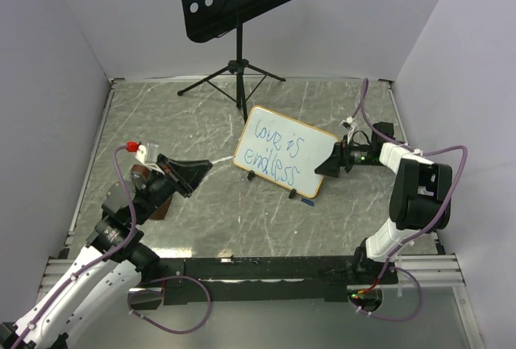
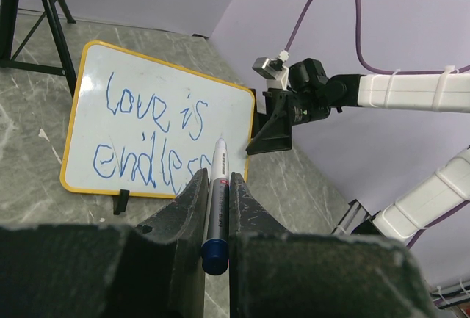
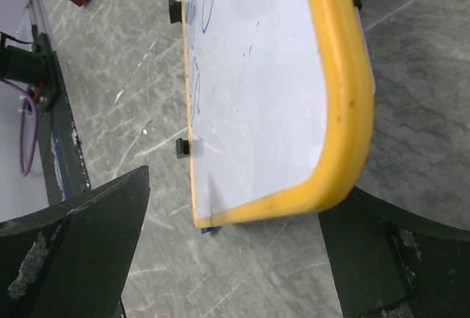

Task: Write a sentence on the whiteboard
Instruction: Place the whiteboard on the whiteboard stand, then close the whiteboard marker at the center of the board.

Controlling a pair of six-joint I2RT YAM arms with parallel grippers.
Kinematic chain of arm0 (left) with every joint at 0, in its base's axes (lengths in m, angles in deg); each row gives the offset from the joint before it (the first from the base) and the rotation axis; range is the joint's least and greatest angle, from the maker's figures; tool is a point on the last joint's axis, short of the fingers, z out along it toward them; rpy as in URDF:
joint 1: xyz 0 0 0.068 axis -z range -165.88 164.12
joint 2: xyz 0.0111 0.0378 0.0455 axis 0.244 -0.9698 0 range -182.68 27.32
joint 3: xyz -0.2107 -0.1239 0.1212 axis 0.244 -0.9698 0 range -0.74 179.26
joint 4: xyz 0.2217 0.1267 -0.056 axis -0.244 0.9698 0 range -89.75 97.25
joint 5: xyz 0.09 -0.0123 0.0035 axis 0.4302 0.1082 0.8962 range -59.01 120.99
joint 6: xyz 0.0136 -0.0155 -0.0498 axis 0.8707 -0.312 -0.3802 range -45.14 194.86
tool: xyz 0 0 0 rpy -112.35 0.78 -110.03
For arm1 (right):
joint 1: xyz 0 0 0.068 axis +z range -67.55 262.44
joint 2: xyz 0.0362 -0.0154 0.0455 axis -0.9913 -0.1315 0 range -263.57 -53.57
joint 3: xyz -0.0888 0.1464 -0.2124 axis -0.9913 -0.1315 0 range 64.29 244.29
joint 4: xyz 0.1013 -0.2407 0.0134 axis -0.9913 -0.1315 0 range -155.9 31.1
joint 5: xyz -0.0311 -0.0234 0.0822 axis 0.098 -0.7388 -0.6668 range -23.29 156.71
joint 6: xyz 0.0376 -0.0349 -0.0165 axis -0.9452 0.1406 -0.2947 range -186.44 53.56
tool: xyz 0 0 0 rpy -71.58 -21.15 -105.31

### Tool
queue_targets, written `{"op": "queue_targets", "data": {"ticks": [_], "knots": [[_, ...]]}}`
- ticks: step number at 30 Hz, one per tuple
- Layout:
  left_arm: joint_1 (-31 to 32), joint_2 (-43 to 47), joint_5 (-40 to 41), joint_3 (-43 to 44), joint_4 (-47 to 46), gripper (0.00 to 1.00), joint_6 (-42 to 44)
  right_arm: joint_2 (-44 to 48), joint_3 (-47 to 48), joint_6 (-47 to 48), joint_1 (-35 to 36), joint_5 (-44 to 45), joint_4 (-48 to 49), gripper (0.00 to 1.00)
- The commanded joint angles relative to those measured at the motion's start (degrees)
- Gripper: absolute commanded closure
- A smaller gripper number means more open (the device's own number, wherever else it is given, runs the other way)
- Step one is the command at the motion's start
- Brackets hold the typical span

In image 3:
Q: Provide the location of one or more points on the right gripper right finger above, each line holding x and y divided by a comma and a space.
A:
388, 262

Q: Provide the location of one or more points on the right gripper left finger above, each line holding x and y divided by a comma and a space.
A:
72, 259

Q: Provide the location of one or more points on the orange framed whiteboard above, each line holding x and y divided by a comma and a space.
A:
280, 106

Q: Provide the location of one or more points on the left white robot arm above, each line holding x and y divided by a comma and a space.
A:
22, 66

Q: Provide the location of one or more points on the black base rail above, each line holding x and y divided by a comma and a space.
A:
64, 170

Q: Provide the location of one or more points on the left aluminium frame rail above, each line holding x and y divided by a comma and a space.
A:
38, 17

